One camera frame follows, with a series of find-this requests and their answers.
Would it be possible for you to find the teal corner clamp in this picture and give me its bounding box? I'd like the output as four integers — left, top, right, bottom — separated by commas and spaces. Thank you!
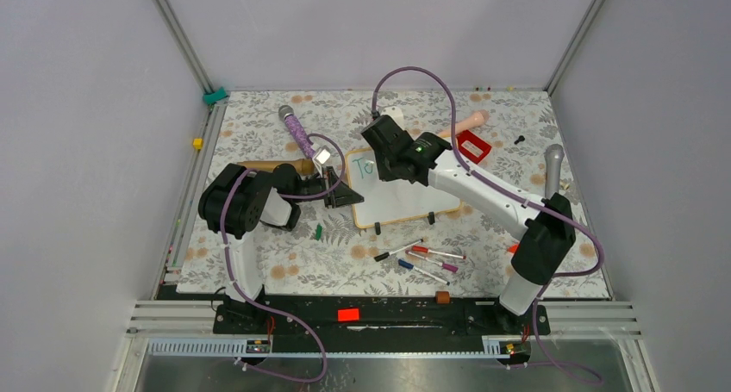
203, 87, 228, 106

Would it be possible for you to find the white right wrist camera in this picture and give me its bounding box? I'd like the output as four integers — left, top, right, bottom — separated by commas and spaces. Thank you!
380, 106, 404, 128

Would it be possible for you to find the magenta whiteboard marker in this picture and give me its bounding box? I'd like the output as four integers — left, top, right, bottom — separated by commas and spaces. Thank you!
406, 251, 459, 273

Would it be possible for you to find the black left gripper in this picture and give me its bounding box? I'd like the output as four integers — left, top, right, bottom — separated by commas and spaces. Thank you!
291, 166, 365, 208

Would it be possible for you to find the orange cylinder block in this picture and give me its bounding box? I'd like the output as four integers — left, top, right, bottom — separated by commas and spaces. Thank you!
434, 290, 451, 305

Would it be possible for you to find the silver toy microphone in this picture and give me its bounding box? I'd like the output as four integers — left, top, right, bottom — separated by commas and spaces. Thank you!
544, 144, 565, 199

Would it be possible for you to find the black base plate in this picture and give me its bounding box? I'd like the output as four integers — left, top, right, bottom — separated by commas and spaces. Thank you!
213, 294, 551, 351

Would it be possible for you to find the purple glitter toy microphone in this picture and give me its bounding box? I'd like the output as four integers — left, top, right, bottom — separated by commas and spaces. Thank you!
278, 105, 316, 159

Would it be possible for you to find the red square frame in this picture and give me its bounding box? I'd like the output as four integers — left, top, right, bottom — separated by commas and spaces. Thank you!
456, 130, 492, 164

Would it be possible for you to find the red tape patch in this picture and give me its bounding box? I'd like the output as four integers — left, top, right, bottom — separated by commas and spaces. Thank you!
336, 308, 360, 322

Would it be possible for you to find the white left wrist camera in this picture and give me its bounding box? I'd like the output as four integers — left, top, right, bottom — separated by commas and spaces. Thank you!
312, 147, 332, 165

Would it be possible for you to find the blue whiteboard marker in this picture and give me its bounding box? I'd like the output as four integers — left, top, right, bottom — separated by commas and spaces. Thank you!
397, 258, 450, 286

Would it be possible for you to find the red whiteboard marker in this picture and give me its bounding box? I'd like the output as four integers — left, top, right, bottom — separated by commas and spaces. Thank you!
410, 246, 466, 259

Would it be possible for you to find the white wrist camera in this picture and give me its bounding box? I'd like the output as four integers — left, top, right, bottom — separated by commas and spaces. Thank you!
380, 106, 404, 128
312, 147, 332, 165

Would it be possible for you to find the floral tablecloth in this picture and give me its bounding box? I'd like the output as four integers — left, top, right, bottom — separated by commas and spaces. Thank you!
175, 90, 595, 298

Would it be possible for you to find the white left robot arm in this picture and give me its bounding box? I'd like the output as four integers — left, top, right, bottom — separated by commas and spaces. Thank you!
198, 160, 365, 333

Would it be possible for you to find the yellow framed whiteboard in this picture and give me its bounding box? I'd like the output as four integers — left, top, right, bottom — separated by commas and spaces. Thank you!
346, 148, 461, 229

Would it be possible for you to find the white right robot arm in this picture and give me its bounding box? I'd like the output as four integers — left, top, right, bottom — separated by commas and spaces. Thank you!
361, 115, 576, 333

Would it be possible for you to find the pink toy microphone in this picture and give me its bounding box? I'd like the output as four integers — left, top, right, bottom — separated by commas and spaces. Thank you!
438, 109, 490, 138

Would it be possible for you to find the gold toy microphone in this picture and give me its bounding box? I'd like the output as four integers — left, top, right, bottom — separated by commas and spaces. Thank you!
238, 159, 316, 176

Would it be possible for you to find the cable duct rail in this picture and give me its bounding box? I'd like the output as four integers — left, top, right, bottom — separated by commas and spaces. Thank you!
147, 333, 529, 359

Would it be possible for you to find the black whiteboard marker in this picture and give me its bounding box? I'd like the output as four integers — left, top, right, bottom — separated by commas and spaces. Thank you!
373, 239, 423, 262

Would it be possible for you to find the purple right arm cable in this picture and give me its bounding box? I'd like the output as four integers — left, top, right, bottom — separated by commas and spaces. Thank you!
371, 65, 607, 388

